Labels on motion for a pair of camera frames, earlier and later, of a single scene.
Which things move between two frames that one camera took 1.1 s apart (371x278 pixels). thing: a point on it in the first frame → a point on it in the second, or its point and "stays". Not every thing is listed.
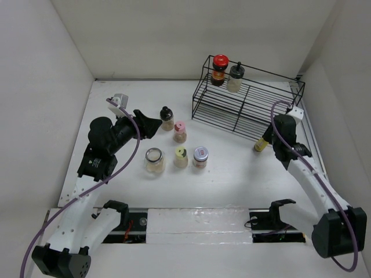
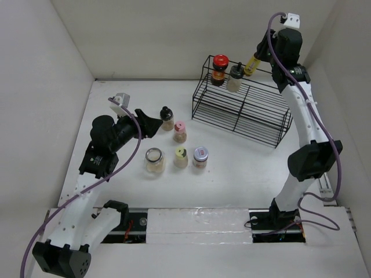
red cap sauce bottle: (220, 63) stays
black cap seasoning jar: (234, 83) stays
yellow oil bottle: (261, 145) → (251, 65)
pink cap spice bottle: (179, 132) stays
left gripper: (147, 125) stays
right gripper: (267, 134) → (262, 47)
